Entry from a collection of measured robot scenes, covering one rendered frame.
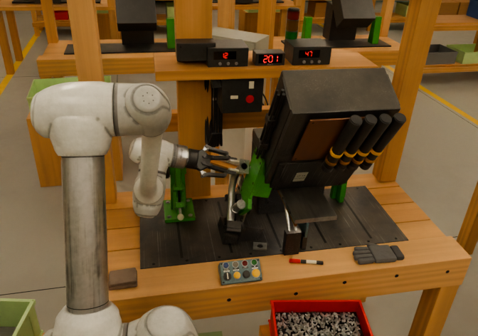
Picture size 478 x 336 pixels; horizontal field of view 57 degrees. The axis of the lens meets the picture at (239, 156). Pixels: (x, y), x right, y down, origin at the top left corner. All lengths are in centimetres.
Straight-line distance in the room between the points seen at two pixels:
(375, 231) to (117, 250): 108
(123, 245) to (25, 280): 138
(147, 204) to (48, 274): 166
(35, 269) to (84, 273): 209
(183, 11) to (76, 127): 84
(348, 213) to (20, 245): 228
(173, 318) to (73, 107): 56
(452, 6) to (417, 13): 926
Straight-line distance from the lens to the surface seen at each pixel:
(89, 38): 181
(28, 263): 330
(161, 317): 117
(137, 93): 105
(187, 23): 179
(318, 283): 177
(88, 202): 111
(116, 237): 193
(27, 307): 162
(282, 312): 163
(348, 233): 196
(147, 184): 147
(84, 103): 108
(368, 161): 161
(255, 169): 170
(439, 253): 200
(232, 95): 179
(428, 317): 222
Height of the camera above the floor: 208
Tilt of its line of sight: 29 degrees down
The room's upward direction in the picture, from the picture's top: 3 degrees clockwise
